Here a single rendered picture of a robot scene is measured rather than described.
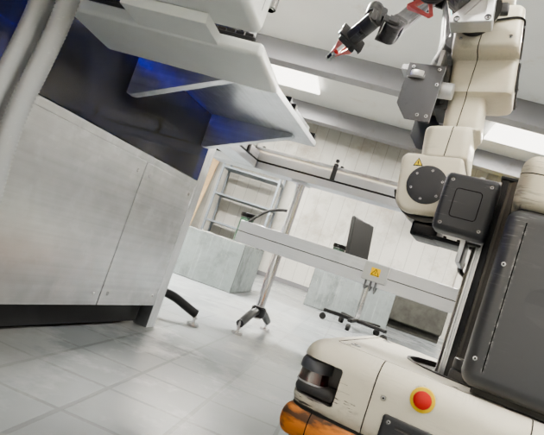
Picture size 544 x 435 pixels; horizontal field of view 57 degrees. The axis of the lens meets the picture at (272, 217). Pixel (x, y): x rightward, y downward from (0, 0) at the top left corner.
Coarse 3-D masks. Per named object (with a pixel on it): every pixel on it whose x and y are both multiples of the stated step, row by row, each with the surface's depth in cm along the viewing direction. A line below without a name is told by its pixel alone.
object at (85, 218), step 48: (48, 144) 123; (96, 144) 138; (48, 192) 127; (96, 192) 144; (144, 192) 166; (192, 192) 194; (0, 240) 118; (48, 240) 132; (96, 240) 150; (144, 240) 174; (0, 288) 122; (48, 288) 137; (96, 288) 156; (144, 288) 183
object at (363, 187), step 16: (224, 160) 282; (272, 160) 270; (288, 160) 267; (304, 160) 267; (336, 160) 258; (288, 176) 266; (304, 176) 263; (320, 176) 260; (336, 176) 258; (352, 176) 265; (368, 176) 256; (336, 192) 264; (352, 192) 254; (368, 192) 252; (384, 192) 249
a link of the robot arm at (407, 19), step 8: (424, 8) 177; (400, 16) 168; (408, 16) 171; (416, 16) 174; (384, 24) 165; (400, 24) 165; (408, 24) 171; (384, 32) 166; (392, 32) 164; (400, 32) 169; (384, 40) 167; (392, 40) 167
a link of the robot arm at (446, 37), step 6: (444, 0) 191; (438, 6) 190; (444, 6) 185; (444, 12) 182; (444, 18) 178; (444, 24) 176; (444, 30) 173; (444, 36) 170; (450, 36) 164; (444, 42) 163; (450, 42) 162; (438, 48) 172; (444, 48) 162; (450, 48) 161; (432, 60) 170
